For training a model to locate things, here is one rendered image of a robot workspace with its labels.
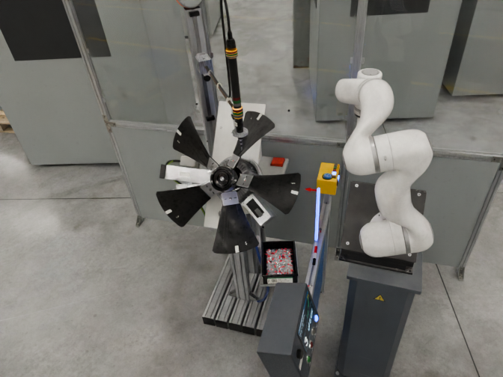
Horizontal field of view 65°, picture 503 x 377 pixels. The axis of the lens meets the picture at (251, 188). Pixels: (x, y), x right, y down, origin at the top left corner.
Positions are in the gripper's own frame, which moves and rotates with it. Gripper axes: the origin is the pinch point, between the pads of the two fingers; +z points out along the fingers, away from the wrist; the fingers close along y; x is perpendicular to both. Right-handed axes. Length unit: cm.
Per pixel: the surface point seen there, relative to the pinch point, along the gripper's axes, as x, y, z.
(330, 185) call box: 12.5, 21.3, 39.0
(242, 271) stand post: 62, 9, 107
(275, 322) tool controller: 18, -73, 19
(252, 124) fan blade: 51, 18, 5
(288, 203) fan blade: 28.1, -7.6, 28.9
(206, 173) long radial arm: 74, 8, 31
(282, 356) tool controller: 14, -83, 19
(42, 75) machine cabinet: 283, 131, 41
